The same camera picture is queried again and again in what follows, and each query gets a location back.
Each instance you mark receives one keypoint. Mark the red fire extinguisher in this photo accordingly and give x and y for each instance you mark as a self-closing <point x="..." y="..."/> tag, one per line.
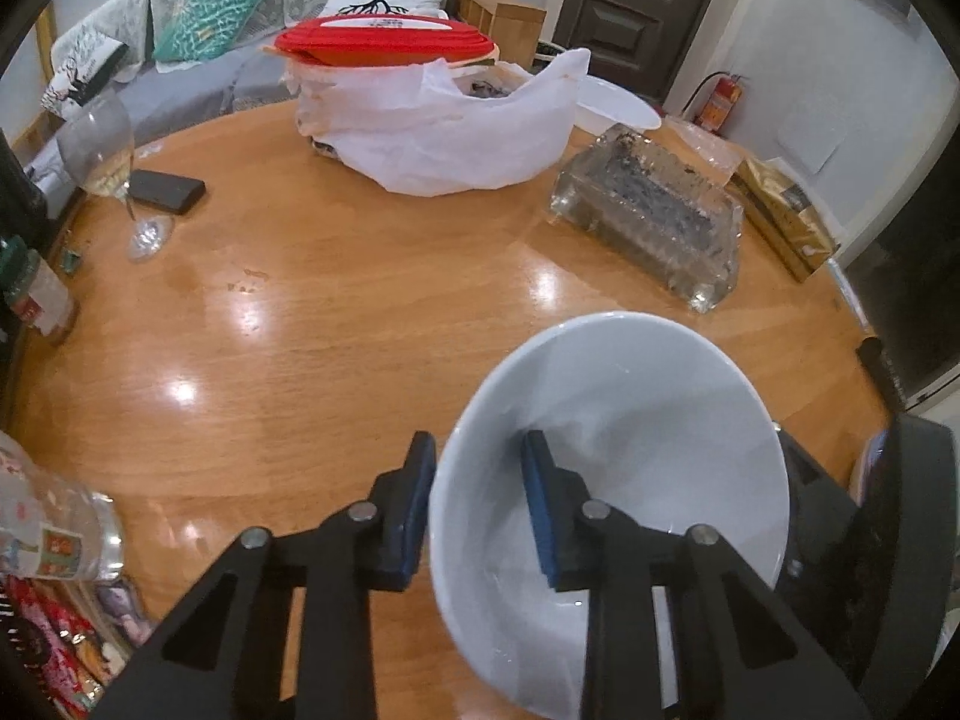
<point x="720" y="101"/>

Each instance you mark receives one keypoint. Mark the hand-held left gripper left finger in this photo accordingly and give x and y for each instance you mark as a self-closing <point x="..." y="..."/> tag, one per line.
<point x="409" y="525"/>

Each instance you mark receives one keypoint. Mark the dark brown cylinder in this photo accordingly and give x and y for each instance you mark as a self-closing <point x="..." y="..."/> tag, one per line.
<point x="877" y="367"/>

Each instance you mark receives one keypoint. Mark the small green wrapper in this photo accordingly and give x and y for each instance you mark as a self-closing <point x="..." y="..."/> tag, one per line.
<point x="72" y="259"/>

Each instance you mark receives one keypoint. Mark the white plastic bag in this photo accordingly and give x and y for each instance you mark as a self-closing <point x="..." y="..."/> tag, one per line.
<point x="450" y="135"/>

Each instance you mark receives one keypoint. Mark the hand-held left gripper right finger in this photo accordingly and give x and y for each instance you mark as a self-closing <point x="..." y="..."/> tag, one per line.
<point x="546" y="517"/>

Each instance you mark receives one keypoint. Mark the glass ashtray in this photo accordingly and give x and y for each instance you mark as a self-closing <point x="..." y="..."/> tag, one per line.
<point x="645" y="210"/>

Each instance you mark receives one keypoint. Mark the red-lidded container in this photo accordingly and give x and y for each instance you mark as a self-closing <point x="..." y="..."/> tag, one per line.
<point x="375" y="37"/>

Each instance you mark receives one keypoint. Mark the black phone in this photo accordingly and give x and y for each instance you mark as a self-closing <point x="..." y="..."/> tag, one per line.
<point x="166" y="190"/>

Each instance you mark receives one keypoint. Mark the grey sofa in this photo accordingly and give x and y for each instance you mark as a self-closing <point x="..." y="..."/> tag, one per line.
<point x="225" y="82"/>

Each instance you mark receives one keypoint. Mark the wooden side table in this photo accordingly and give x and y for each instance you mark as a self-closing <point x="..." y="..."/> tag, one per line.
<point x="499" y="19"/>

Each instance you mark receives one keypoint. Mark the white disposable bowl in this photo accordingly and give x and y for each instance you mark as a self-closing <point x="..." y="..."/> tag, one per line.
<point x="611" y="101"/>

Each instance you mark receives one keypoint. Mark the pile of snack packets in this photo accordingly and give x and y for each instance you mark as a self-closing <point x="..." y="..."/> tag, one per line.
<point x="60" y="645"/>

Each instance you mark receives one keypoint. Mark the teal leaf-print pillow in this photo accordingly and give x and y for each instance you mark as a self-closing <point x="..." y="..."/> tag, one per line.
<point x="206" y="15"/>

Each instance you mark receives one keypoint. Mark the clear plastic lid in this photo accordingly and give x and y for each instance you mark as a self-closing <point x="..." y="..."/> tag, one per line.
<point x="701" y="142"/>

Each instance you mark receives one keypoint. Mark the green-capped spice jar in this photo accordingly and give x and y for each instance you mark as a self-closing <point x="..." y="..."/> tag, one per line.
<point x="34" y="296"/>

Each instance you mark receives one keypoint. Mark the dark brown door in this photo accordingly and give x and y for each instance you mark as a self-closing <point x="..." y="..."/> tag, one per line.
<point x="637" y="0"/>

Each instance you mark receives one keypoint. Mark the grey waste bin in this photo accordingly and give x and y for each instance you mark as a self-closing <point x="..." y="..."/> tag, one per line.
<point x="551" y="51"/>

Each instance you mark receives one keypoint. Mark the white wall panel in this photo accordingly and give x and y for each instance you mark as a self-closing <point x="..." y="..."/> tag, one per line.
<point x="817" y="127"/>

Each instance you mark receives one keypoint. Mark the white ceramic bowl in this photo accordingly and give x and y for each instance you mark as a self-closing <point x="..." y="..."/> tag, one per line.
<point x="622" y="420"/>

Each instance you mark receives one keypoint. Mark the white branch-print pillow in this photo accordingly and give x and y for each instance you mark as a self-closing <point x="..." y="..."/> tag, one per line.
<point x="79" y="79"/>

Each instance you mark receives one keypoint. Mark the tall printed glass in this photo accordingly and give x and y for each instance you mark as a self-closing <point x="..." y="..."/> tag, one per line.
<point x="52" y="525"/>

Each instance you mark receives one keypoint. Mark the wine glass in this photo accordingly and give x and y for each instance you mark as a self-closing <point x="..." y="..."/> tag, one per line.
<point x="105" y="150"/>

